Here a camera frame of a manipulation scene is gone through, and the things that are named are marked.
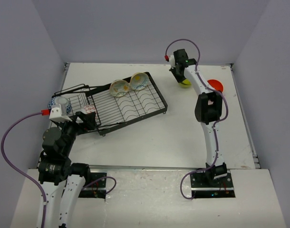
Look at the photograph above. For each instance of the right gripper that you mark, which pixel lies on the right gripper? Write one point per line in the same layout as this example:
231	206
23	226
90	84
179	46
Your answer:
179	80

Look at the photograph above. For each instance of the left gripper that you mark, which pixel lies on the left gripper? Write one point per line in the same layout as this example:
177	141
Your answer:
88	119

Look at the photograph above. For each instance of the green bowl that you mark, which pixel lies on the green bowl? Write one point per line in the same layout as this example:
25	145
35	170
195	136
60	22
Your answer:
186	81
185	85

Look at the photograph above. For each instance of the orange bowl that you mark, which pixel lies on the orange bowl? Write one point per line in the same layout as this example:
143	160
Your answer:
215	85

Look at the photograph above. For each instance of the yellow blue pattern ceramic bowl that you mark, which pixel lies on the yellow blue pattern ceramic bowl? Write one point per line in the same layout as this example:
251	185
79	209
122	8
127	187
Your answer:
139	81

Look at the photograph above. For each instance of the leaf pattern ceramic bowl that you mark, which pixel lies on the leaf pattern ceramic bowl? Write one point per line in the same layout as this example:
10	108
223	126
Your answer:
119	88

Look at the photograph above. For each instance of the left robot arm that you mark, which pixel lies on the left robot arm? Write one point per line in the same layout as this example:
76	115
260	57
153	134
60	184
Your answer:
60	179

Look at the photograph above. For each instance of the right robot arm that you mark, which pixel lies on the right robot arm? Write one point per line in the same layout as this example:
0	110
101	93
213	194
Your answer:
208	110

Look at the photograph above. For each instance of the red white pattern bowl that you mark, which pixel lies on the red white pattern bowl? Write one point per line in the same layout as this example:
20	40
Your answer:
90	112

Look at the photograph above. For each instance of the blue white pattern bowl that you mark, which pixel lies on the blue white pattern bowl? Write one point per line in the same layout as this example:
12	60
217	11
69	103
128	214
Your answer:
60	100

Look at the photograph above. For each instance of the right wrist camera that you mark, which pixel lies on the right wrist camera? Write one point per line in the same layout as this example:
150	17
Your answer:
172	61

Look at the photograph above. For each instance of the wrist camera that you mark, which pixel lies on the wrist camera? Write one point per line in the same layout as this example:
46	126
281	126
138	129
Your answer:
56	114
172	61

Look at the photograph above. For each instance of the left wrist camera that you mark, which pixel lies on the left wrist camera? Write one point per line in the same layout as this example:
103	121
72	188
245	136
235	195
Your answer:
56	114

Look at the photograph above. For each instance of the black wire dish rack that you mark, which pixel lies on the black wire dish rack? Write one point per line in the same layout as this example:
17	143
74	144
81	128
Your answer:
114	113

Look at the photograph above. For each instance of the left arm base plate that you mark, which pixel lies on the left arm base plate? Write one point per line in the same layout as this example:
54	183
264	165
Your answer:
95	186

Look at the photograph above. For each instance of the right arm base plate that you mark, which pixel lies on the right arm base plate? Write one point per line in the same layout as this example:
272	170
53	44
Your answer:
203	188

